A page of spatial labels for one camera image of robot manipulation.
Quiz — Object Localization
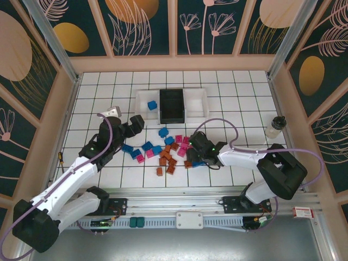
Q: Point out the clear bottle with black cap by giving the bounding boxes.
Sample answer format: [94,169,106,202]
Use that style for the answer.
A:
[265,115,287,139]

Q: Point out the small controller board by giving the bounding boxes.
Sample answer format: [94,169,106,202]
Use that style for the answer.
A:
[243,216,272,231]
[91,219,114,229]

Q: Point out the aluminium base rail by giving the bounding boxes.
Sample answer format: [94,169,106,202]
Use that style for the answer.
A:
[73,187,324,218]

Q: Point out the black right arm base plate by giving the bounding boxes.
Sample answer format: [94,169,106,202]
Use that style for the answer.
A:
[219,195,272,215]

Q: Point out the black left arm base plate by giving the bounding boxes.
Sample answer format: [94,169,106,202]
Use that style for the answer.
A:
[107,197,128,217]

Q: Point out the aluminium side rail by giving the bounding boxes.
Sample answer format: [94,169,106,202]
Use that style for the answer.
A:
[48,78,81,188]
[268,76,310,192]

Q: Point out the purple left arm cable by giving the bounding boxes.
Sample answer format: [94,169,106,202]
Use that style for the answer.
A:
[0,113,115,260]

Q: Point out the grey slotted cable duct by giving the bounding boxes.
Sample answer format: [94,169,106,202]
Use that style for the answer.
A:
[65,217,245,233]

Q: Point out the white plastic bin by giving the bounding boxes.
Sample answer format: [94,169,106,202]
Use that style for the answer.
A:
[135,89,161,121]
[183,86,210,119]

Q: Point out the black plastic bin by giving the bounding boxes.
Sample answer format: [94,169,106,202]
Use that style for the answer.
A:
[158,88,188,125]

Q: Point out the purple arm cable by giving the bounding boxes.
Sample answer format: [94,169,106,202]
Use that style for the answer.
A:
[0,113,115,260]
[194,118,326,232]

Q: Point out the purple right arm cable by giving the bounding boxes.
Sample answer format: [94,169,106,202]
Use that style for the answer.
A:
[194,118,326,232]

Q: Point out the white mounting plate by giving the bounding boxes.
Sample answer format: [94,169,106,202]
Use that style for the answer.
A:
[176,211,204,229]

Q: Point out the red and white small box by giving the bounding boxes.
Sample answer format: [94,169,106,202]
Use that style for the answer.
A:
[292,206,315,219]

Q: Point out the aluminium corner post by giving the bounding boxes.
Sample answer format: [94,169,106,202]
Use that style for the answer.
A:
[23,0,81,84]
[266,0,326,79]

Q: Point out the black and yellow screwdriver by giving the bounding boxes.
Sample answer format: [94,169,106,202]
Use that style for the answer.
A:
[57,152,66,175]

